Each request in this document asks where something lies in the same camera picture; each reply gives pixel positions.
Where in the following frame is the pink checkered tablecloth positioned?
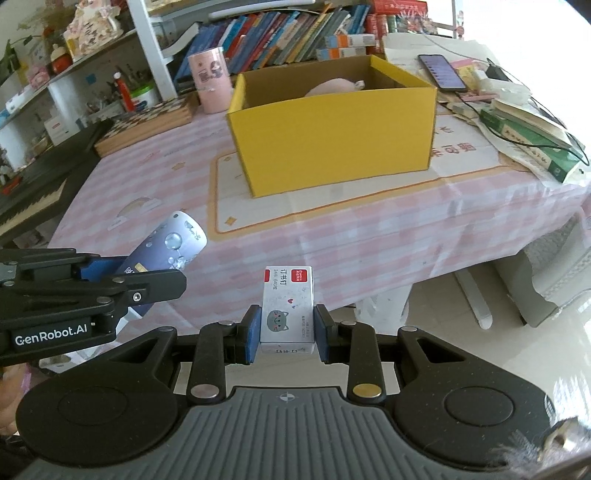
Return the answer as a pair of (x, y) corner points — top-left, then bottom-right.
(50, 113), (590, 334)

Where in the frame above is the pink plush pig toy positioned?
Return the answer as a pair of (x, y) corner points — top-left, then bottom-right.
(305, 78), (365, 97)

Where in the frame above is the white bookshelf unit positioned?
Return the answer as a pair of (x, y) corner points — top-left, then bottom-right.
(0, 0), (463, 153)

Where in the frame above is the floral cat figurine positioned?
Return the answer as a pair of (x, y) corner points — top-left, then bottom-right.
(63, 0), (123, 62)

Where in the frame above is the small white staples box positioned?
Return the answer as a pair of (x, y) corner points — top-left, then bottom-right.
(259, 266), (315, 355)

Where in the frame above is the pink cylindrical canister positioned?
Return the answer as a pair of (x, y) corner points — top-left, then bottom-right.
(188, 47), (233, 114)

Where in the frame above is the red white doll jar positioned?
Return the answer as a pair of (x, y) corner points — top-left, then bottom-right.
(50, 44), (73, 75)

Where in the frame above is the red dictionary book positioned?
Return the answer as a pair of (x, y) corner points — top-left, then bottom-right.
(372, 0), (428, 16)

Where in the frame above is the green white book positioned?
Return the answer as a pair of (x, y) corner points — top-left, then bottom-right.
(479, 109), (590, 186)

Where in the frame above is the yellow cardboard box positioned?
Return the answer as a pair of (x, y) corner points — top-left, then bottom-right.
(228, 56), (438, 197)

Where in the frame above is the blue white spray bottle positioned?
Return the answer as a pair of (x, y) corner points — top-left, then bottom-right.
(112, 209), (209, 319)

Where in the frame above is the smartphone on table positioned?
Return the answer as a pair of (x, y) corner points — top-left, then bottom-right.
(418, 54), (468, 93)

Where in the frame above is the black Yamaha keyboard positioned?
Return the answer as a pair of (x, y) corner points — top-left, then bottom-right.
(1, 119), (114, 247)

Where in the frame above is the row of colourful books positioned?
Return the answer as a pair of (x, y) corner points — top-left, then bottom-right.
(173, 4), (370, 82)

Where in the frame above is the white green lidded jar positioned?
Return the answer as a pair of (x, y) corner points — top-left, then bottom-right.
(130, 82), (160, 112)

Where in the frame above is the red glue bottle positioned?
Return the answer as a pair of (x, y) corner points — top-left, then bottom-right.
(113, 71), (135, 112)

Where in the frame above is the wooden chessboard box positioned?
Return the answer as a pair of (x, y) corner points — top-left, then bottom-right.
(94, 93), (199, 158)

